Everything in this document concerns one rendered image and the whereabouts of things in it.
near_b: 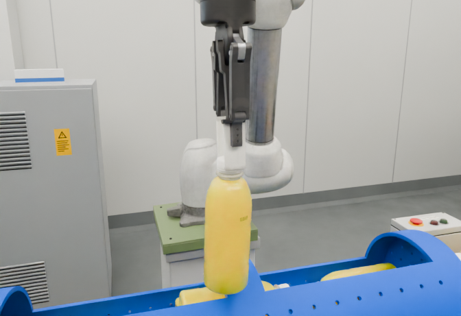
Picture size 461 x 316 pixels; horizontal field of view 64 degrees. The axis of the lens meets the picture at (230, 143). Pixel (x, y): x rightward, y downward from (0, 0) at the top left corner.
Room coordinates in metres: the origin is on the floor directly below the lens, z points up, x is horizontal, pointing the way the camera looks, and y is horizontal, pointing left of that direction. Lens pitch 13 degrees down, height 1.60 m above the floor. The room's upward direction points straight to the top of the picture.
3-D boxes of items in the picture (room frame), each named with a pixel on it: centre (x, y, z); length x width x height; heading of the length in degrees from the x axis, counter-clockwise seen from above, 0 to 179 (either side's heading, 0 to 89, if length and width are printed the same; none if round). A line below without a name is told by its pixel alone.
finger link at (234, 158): (0.51, -0.01, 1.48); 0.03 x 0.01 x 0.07; 105
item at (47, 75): (2.11, 1.06, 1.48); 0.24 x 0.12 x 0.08; 115
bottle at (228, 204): (0.53, 0.00, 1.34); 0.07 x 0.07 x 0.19
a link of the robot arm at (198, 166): (1.26, 0.09, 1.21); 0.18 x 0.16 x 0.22; 96
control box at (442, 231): (1.06, -0.62, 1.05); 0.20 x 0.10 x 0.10; 105
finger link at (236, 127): (0.49, -0.01, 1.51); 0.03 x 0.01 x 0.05; 15
